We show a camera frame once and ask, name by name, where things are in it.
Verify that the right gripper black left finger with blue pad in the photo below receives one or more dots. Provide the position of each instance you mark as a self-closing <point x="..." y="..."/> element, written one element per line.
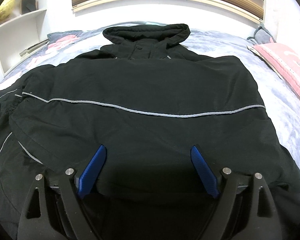
<point x="53" y="207"/>

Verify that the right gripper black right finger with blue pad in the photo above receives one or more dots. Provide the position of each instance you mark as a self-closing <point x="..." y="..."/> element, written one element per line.
<point x="243" y="204"/>

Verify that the black jacket with reflective stripe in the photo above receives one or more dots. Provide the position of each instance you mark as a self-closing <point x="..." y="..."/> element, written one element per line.
<point x="148" y="100"/>

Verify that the grey floral bed sheet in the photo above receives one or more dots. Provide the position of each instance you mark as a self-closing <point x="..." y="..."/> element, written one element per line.
<point x="282" y="105"/>

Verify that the pink pillow with elephant print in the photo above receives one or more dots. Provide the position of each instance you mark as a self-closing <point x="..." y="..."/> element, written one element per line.
<point x="283" y="61"/>

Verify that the stack of books on bed edge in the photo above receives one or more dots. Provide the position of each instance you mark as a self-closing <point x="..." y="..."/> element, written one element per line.
<point x="33" y="47"/>

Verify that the grey pillow behind pink pillow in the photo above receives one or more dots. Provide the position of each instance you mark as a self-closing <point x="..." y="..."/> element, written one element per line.
<point x="261" y="36"/>

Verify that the yellow globe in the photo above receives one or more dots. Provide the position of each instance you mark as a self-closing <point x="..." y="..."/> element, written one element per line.
<point x="6" y="9"/>

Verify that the white wall bookshelf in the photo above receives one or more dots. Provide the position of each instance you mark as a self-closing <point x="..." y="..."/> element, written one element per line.
<point x="19" y="32"/>

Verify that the black picture frame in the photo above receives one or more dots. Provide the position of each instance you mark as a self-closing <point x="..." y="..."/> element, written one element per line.
<point x="27" y="6"/>

